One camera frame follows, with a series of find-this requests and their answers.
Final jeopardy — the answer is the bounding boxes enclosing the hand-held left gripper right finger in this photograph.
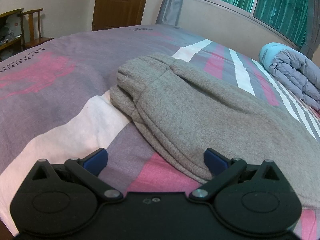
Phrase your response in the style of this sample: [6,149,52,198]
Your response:
[189,148,286,202]

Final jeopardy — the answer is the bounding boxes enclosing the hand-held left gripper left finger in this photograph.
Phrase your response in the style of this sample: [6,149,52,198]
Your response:
[31,148,123,201]

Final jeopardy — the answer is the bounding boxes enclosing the grey pants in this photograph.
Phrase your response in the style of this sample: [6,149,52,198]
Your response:
[109,53,320,209]

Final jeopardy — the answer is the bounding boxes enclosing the striped pink grey bed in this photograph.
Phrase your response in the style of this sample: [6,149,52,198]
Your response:
[0,24,320,240]

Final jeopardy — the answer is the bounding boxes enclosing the folded blue grey quilt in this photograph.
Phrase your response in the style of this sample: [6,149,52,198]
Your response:
[259,43,320,112]

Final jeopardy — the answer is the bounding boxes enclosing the wooden chair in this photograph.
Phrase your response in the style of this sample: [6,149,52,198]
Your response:
[19,8,54,51]

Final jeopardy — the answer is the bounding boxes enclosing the wooden side table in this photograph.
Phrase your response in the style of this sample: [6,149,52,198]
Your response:
[0,8,24,62]

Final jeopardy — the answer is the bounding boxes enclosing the brown wooden door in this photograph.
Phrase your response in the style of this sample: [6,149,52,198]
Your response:
[92,0,152,32]

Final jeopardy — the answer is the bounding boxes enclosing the green curtain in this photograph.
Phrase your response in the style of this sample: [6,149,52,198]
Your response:
[201,0,308,45]

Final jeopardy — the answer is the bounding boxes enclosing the aluminium frame window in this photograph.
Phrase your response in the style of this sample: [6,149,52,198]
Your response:
[184,0,310,48]

